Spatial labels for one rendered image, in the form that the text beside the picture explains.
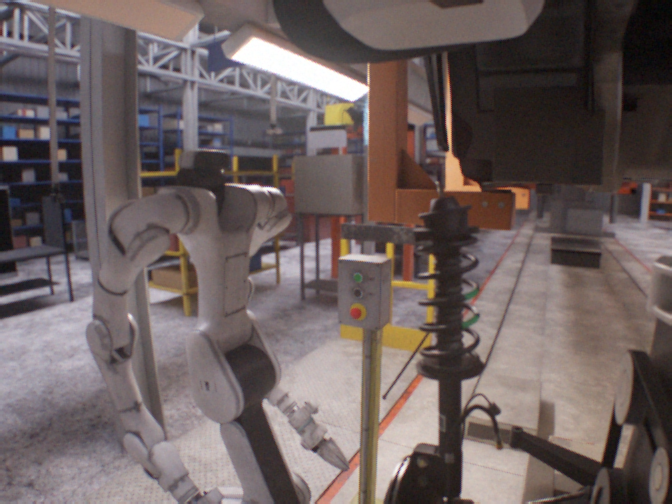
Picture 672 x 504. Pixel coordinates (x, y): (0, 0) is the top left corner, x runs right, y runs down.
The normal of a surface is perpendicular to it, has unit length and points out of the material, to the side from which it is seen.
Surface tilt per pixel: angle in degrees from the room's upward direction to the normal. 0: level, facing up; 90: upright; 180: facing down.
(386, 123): 90
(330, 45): 89
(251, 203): 90
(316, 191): 90
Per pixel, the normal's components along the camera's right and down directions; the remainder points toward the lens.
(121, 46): 0.88, 0.08
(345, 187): -0.48, 0.15
